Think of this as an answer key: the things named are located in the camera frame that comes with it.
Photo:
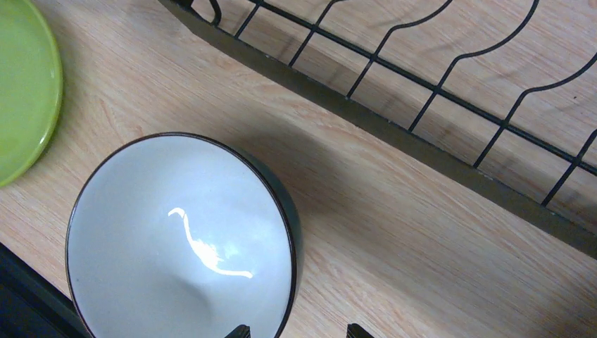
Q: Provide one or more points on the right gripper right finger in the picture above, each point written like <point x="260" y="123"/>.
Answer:
<point x="354" y="330"/>

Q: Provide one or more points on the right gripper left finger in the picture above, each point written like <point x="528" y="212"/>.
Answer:
<point x="239" y="332"/>

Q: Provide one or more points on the black rimmed white bowl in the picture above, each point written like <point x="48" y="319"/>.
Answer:
<point x="179" y="235"/>

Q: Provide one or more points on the black wire dish rack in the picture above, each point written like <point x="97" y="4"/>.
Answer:
<point x="499" y="96"/>

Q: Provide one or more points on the green plastic plate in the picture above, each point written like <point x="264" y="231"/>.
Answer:
<point x="31" y="87"/>

